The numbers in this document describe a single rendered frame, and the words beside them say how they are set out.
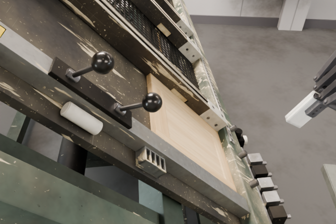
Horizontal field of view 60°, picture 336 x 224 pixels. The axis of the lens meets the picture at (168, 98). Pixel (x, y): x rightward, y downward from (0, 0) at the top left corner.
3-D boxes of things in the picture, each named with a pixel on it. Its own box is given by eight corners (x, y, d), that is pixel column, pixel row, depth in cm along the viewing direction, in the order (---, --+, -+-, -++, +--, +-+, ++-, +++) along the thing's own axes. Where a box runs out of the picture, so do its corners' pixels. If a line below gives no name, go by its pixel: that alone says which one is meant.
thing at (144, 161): (156, 178, 67) (166, 172, 66) (135, 166, 63) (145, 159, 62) (155, 164, 70) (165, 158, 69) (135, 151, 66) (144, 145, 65)
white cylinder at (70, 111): (58, 117, 53) (92, 138, 57) (68, 108, 52) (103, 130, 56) (61, 106, 55) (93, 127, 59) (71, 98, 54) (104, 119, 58)
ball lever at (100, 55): (72, 91, 55) (113, 76, 46) (55, 79, 53) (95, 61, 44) (81, 75, 57) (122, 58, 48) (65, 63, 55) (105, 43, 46)
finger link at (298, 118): (329, 100, 48) (330, 103, 47) (298, 125, 52) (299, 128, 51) (314, 92, 47) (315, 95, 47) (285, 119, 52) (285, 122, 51)
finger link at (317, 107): (334, 94, 46) (340, 106, 44) (311, 114, 49) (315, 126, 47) (327, 90, 46) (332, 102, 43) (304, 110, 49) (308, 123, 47)
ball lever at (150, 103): (118, 122, 62) (163, 115, 53) (105, 113, 60) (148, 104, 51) (125, 107, 64) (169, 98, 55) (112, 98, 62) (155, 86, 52)
